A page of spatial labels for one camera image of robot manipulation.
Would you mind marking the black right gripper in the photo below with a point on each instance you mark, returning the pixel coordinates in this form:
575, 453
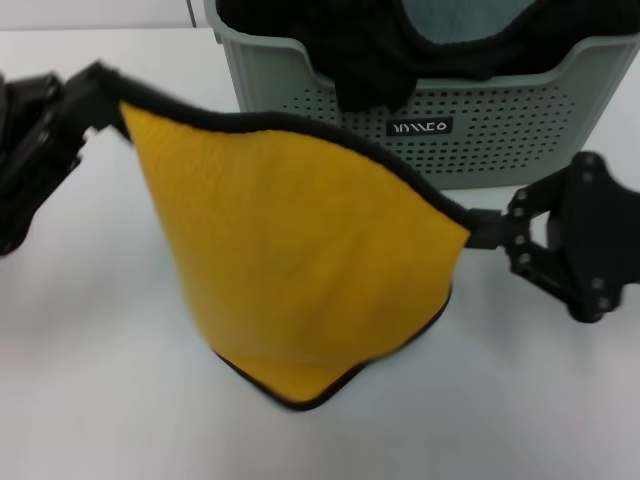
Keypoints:
595, 240

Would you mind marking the grey-green perforated storage basket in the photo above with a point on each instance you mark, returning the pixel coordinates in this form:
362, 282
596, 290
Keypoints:
500, 150

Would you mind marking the teal grey towel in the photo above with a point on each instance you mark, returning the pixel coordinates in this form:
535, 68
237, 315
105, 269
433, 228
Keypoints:
460, 20

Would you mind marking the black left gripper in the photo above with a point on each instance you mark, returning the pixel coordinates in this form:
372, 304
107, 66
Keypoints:
25, 165

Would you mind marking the yellow towel with black trim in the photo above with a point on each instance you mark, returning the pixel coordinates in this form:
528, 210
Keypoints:
300, 250

